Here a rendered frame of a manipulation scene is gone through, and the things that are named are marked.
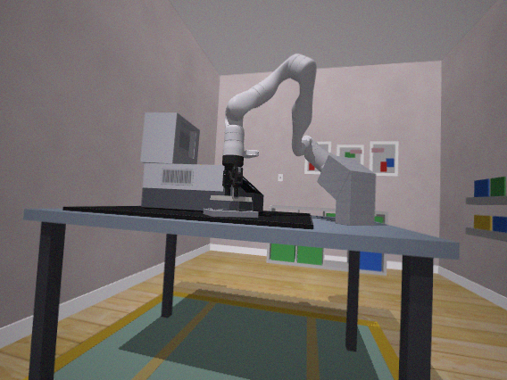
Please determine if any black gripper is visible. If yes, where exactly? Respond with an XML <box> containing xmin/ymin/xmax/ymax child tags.
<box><xmin>222</xmin><ymin>155</ymin><xmax>244</xmax><ymax>199</ymax></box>

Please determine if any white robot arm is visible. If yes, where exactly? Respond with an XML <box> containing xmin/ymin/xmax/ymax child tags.
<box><xmin>222</xmin><ymin>54</ymin><xmax>335</xmax><ymax>172</ymax></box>

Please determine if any white real-time pcr machine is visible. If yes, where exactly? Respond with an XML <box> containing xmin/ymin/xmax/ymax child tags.
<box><xmin>140</xmin><ymin>112</ymin><xmax>263</xmax><ymax>212</ymax></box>

